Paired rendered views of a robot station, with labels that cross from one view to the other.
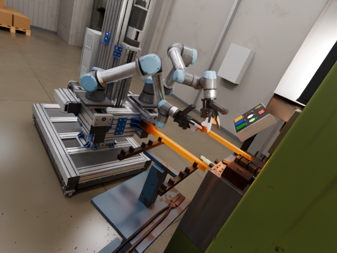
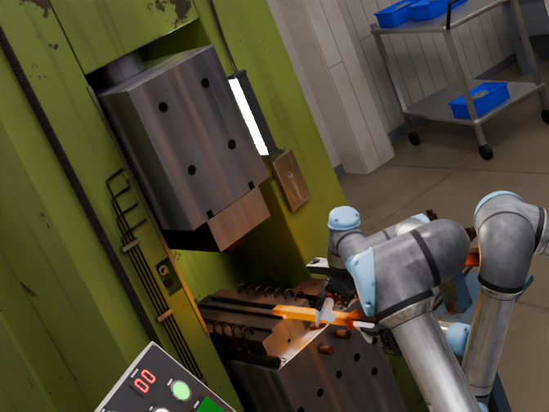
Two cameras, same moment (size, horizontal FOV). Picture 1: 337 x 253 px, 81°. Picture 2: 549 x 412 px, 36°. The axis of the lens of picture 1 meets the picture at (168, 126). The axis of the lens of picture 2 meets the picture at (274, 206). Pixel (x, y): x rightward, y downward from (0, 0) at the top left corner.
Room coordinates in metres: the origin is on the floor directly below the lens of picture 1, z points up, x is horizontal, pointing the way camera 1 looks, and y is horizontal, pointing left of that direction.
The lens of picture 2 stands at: (3.03, 0.50, 2.04)
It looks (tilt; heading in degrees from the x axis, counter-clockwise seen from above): 18 degrees down; 203
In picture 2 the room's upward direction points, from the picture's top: 23 degrees counter-clockwise
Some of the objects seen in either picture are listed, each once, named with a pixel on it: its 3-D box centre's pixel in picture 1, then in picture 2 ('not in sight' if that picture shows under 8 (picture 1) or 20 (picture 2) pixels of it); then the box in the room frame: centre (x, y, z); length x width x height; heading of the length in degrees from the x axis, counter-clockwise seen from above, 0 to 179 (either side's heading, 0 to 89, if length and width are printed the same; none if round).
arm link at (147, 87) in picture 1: (151, 84); not in sight; (1.77, 0.28, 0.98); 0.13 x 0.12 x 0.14; 116
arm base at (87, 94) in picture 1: (96, 92); not in sight; (1.38, 0.61, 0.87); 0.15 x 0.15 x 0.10
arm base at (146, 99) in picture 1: (147, 96); not in sight; (1.76, 0.29, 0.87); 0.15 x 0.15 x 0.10
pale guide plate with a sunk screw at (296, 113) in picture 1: (285, 131); (290, 180); (0.70, -0.40, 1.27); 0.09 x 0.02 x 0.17; 149
